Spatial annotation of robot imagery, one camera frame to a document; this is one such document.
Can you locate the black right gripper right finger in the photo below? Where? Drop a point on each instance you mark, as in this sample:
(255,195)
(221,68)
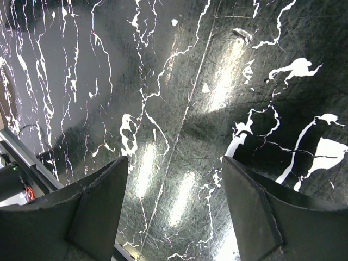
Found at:
(254,225)

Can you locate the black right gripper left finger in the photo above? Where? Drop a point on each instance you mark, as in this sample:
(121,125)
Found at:
(93,230)

